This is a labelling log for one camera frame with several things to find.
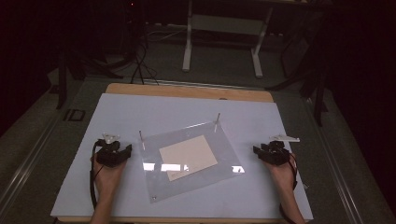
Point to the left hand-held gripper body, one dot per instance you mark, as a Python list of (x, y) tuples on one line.
[(109, 154)]

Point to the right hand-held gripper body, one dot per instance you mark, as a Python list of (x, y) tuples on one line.
[(275, 154)]

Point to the printed picture card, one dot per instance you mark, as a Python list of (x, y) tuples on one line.
[(188, 157)]

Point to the clear acrylic picture frame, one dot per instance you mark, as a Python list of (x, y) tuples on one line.
[(186, 188)]

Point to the person's right hand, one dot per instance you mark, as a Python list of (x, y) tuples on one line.
[(283, 175)]

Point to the person's left hand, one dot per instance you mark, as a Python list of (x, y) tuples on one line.
[(106, 179)]

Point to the metal standoff pin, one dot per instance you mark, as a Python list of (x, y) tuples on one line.
[(140, 134), (218, 117)]

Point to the black tripod stand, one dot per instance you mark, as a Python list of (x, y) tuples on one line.
[(319, 87)]

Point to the wooden table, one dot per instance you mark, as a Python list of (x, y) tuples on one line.
[(186, 91)]

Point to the black metal stand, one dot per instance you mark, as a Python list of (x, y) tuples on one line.
[(62, 81)]

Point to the black leaning panel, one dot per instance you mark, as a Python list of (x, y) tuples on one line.
[(294, 54)]

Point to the black rectangular floor bracket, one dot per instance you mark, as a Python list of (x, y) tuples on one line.
[(74, 115)]

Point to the metal floor rail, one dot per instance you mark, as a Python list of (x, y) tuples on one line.
[(25, 168), (339, 174)]

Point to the white metal desk frame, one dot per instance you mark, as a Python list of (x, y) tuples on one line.
[(222, 25)]

